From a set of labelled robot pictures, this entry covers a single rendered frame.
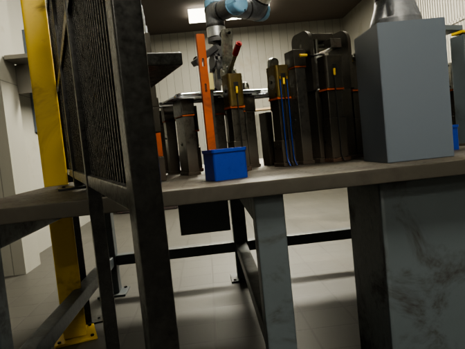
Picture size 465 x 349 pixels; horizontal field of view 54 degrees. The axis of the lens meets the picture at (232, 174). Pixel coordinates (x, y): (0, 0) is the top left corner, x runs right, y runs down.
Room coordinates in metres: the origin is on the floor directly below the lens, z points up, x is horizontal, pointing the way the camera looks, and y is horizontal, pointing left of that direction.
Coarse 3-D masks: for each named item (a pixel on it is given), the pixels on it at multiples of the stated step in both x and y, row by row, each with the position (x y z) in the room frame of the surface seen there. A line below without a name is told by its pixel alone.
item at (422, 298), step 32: (352, 192) 1.49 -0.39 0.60; (384, 192) 1.26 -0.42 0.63; (416, 192) 1.26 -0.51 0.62; (448, 192) 1.27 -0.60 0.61; (352, 224) 1.52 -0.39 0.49; (384, 224) 1.26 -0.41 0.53; (416, 224) 1.26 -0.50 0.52; (448, 224) 1.27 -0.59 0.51; (384, 256) 1.26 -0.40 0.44; (416, 256) 1.26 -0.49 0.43; (448, 256) 1.27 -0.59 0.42; (384, 288) 1.28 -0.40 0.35; (416, 288) 1.26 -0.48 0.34; (448, 288) 1.27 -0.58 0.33; (384, 320) 1.30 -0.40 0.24; (416, 320) 1.26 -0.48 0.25; (448, 320) 1.27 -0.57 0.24
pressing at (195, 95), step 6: (246, 90) 1.76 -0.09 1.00; (252, 90) 1.77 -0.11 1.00; (258, 90) 1.78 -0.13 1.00; (264, 90) 1.79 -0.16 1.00; (318, 90) 1.92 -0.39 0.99; (174, 96) 1.67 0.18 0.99; (180, 96) 1.66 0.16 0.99; (186, 96) 1.67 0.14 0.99; (192, 96) 1.68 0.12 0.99; (198, 96) 1.79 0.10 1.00; (216, 96) 1.85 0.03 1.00; (222, 96) 1.88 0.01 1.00; (258, 96) 2.00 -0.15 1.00; (264, 96) 2.01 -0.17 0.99; (162, 102) 1.83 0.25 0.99; (168, 102) 1.87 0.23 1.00
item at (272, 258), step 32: (32, 224) 1.46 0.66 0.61; (192, 224) 2.34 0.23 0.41; (224, 224) 2.34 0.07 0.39; (256, 224) 1.19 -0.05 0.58; (0, 256) 1.22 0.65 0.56; (128, 256) 2.61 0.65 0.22; (192, 256) 2.63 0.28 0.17; (288, 256) 1.19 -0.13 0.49; (0, 288) 1.20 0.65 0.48; (96, 288) 2.16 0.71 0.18; (128, 288) 2.67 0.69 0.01; (256, 288) 1.75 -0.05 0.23; (288, 288) 1.19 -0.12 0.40; (0, 320) 1.17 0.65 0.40; (64, 320) 1.67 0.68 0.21; (288, 320) 1.19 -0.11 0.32
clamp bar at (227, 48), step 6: (222, 30) 1.66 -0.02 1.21; (228, 30) 1.66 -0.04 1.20; (222, 36) 1.67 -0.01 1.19; (228, 36) 1.67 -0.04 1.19; (222, 42) 1.67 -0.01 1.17; (228, 42) 1.67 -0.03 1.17; (222, 48) 1.68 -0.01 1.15; (228, 48) 1.67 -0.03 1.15; (222, 54) 1.68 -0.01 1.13; (228, 54) 1.67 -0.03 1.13; (222, 60) 1.69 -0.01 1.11; (228, 60) 1.68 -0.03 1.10
